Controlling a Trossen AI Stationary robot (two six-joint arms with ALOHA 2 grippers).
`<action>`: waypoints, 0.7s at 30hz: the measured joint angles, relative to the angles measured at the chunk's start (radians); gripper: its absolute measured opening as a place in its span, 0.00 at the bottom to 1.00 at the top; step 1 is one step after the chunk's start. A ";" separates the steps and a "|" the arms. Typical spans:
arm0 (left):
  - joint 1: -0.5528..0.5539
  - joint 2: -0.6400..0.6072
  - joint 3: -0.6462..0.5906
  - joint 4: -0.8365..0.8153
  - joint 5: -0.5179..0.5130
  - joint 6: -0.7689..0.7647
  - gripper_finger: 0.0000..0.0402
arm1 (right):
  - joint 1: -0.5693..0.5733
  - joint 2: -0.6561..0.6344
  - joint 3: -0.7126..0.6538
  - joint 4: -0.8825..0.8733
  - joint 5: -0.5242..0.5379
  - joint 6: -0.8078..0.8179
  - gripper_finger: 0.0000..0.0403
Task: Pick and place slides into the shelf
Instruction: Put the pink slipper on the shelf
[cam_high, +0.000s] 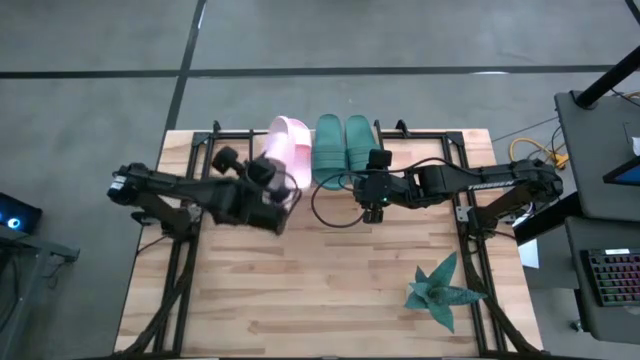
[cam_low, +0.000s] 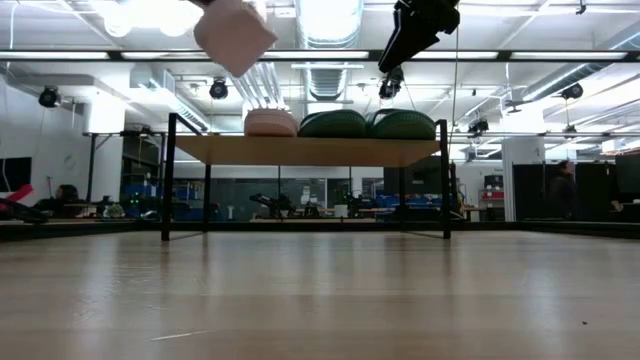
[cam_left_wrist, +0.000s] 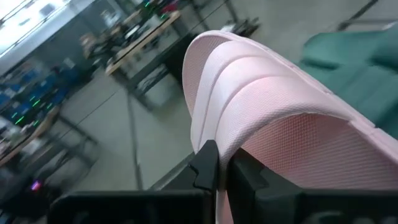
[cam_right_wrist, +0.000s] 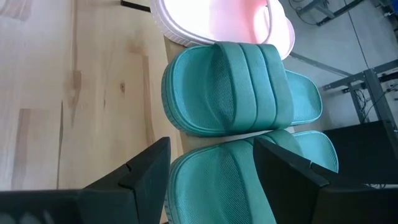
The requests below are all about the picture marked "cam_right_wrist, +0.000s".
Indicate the green rubber slide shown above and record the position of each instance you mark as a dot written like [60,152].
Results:
[233,90]
[211,186]

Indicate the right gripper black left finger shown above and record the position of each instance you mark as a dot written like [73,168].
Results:
[149,174]

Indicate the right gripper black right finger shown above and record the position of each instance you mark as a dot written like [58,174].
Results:
[286,180]

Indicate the black partition panel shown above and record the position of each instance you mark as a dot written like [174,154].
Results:
[360,152]

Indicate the grey metal cart frame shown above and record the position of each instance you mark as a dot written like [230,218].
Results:
[340,11]

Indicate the grey metal table frame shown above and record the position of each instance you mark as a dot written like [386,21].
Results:
[370,74]

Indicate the pink rubber slide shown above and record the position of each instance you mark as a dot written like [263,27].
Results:
[217,18]

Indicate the wooden shelf with black legs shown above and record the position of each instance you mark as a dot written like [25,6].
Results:
[182,143]

